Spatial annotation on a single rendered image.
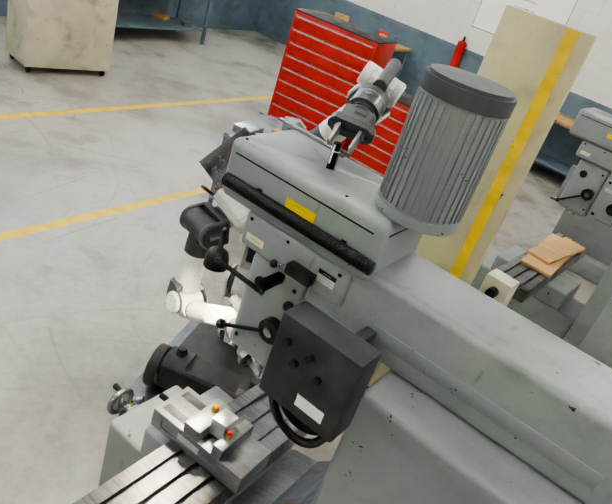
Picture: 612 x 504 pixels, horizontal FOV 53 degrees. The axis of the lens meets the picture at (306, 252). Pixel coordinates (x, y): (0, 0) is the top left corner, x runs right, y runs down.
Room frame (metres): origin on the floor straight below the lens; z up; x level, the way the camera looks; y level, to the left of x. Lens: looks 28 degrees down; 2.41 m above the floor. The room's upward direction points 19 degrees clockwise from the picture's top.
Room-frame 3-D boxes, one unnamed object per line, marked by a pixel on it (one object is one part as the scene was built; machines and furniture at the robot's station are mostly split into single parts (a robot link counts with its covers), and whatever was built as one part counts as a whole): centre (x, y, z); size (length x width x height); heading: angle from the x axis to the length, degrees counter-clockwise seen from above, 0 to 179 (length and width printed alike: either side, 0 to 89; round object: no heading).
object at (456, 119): (1.32, -0.21, 2.05); 0.20 x 0.20 x 0.32
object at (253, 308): (1.43, 0.01, 1.47); 0.21 x 0.19 x 0.32; 152
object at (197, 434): (1.36, 0.12, 1.04); 0.15 x 0.06 x 0.04; 155
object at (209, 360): (2.30, 0.17, 0.59); 0.64 x 0.52 x 0.33; 172
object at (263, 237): (1.42, -0.03, 1.68); 0.34 x 0.24 x 0.10; 62
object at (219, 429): (1.33, 0.07, 1.06); 0.06 x 0.05 x 0.06; 155
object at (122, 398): (1.67, 0.45, 0.65); 0.16 x 0.12 x 0.12; 62
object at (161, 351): (2.10, 0.46, 0.50); 0.20 x 0.05 x 0.20; 172
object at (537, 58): (3.04, -0.70, 1.15); 0.52 x 0.40 x 2.30; 62
